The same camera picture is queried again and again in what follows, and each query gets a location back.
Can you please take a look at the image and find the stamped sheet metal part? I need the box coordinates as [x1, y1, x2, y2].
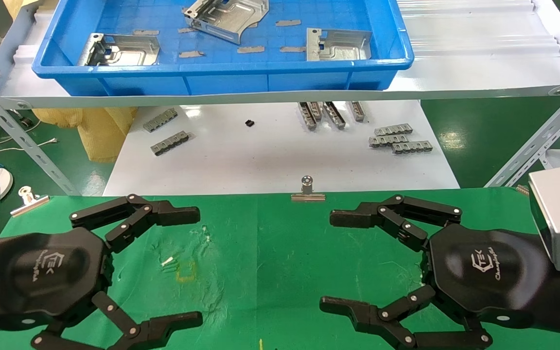
[76, 33, 161, 67]
[306, 27, 373, 62]
[183, 0, 270, 46]

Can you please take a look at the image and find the yellow mesh bag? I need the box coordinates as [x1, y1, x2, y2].
[32, 105, 139, 164]

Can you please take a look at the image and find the blue plastic bin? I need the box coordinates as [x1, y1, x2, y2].
[32, 0, 415, 97]

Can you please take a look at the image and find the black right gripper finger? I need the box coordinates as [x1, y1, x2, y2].
[319, 284, 494, 350]
[329, 194, 463, 253]

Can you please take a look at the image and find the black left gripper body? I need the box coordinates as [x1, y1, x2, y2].
[0, 227, 114, 337]

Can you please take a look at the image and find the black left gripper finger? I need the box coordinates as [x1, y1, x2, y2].
[70, 193, 201, 254]
[31, 291, 204, 350]

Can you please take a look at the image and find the white floor cable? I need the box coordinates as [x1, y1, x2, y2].
[0, 138, 60, 167]

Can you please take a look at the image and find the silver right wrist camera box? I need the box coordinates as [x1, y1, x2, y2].
[527, 164, 560, 272]

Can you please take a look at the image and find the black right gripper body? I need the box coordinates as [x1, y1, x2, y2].
[428, 227, 560, 337]

